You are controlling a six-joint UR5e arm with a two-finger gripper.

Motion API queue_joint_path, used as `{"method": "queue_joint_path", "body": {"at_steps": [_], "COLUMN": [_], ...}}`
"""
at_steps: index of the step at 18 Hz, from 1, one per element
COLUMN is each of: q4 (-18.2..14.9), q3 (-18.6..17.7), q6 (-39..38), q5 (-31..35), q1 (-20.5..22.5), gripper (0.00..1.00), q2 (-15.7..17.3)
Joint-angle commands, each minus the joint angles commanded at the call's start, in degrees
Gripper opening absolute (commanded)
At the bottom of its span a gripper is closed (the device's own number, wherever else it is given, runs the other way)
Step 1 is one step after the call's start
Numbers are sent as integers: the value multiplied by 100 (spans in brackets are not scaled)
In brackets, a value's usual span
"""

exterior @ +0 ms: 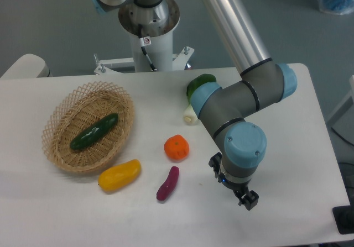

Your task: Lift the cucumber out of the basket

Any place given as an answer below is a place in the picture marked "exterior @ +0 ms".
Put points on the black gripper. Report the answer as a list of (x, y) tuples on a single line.
[(240, 188)]

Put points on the green cucumber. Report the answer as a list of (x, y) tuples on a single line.
[(94, 132)]

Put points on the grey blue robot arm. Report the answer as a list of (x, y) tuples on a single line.
[(222, 111)]

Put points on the woven wicker basket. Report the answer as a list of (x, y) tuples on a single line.
[(83, 107)]

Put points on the purple sweet potato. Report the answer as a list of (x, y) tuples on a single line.
[(169, 185)]

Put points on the orange tangerine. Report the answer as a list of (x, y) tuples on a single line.
[(176, 148)]

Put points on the green bok choy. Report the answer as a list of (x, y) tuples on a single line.
[(189, 114)]

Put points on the black device at edge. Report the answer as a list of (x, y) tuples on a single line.
[(343, 216)]

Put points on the white furniture leg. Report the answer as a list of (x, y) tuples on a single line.
[(342, 107)]

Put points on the yellow bell pepper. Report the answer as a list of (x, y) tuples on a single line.
[(119, 176)]

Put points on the white chair back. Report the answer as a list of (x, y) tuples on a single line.
[(27, 66)]

